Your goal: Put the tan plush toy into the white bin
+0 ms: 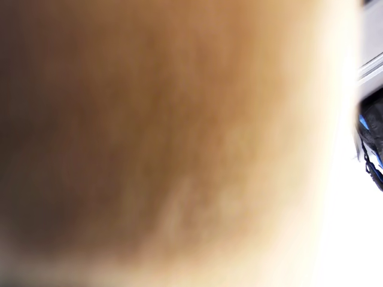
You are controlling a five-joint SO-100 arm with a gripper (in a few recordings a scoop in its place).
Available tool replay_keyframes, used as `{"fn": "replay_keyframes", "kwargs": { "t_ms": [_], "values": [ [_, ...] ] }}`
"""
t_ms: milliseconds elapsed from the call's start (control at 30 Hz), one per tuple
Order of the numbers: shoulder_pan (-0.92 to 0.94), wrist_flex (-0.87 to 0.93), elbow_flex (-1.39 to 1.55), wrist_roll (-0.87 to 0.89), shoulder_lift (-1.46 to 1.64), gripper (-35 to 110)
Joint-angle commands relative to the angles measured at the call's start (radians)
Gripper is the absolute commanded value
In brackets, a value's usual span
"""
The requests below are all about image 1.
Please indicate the tan plush toy blue hands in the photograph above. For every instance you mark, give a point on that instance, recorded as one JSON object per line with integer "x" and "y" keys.
{"x": 149, "y": 134}

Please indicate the black zippered bag blue trim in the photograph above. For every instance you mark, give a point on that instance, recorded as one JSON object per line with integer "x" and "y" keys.
{"x": 374, "y": 125}

